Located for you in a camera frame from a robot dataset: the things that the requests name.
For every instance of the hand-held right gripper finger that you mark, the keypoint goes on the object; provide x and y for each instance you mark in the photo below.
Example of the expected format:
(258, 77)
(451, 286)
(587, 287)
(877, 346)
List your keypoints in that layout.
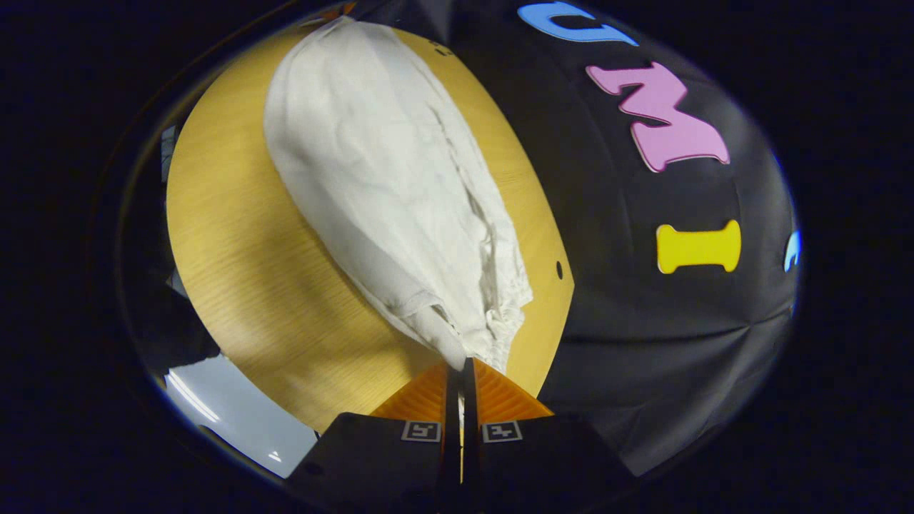
(453, 407)
(469, 407)

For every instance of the white jeans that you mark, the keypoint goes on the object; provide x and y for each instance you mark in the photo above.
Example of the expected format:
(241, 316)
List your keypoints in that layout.
(385, 185)

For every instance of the black backdrop cloth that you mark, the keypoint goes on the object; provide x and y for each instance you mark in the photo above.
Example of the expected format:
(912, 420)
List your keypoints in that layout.
(628, 321)

